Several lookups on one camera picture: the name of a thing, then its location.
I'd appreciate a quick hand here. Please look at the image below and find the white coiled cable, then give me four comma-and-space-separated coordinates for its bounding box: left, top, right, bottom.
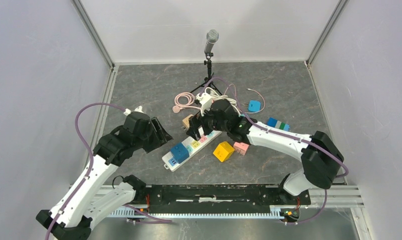
210, 86, 238, 110

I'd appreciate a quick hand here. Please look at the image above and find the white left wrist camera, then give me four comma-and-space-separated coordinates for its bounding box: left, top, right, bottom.
123, 105, 144, 116

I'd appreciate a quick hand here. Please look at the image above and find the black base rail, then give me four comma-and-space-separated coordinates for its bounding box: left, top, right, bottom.
131, 184, 311, 214

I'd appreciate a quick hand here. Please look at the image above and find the pink cube plug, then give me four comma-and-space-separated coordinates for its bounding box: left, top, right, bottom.
233, 142, 250, 156

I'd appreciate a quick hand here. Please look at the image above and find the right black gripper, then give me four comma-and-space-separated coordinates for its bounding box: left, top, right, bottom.
186, 103, 229, 142

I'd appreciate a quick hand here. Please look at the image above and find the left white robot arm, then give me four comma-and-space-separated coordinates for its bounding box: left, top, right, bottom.
36, 107, 173, 240

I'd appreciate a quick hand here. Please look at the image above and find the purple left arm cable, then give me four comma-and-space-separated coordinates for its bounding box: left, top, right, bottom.
44, 102, 127, 240

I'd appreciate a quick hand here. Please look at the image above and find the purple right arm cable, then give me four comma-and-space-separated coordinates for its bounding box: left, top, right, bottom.
200, 77, 350, 224

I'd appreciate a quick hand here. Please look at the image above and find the yellow cube plug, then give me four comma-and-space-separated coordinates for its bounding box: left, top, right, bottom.
213, 141, 235, 163

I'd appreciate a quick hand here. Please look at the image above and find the black tripod stand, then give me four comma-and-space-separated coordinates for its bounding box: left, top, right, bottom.
190, 52, 221, 94

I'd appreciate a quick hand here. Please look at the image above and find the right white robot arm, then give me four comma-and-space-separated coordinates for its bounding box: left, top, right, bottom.
186, 99, 348, 204

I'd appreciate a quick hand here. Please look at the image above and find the blue green toy block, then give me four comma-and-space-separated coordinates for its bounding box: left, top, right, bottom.
266, 117, 290, 132

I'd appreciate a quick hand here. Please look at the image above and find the pink coiled cable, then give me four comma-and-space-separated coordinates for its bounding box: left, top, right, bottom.
172, 92, 204, 115

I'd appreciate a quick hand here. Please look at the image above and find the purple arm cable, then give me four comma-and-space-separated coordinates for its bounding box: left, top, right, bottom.
44, 102, 127, 240
200, 77, 350, 224

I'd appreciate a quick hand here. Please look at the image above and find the blue cube plug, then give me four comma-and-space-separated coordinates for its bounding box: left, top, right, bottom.
170, 142, 190, 164

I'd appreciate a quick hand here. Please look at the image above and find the white power strip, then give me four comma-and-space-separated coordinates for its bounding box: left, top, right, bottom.
161, 127, 222, 172

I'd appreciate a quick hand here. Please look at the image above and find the silver microphone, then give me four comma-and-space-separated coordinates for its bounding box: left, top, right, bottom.
204, 29, 219, 55

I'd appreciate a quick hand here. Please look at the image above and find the beige cube plug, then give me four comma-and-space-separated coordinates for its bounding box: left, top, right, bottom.
182, 114, 194, 130

